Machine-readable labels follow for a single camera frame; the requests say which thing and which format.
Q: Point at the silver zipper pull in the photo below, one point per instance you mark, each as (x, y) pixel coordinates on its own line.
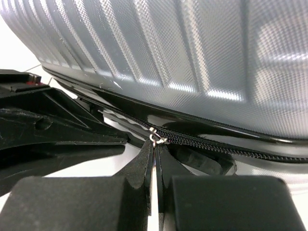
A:
(156, 140)

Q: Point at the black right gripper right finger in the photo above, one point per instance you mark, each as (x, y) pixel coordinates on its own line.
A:
(187, 202)

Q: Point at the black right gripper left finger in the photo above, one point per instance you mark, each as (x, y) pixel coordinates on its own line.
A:
(117, 203)

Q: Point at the grey hard-shell suitcase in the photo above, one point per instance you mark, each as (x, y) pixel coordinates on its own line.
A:
(222, 74)

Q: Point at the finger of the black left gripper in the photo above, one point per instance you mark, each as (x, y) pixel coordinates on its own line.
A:
(43, 130)

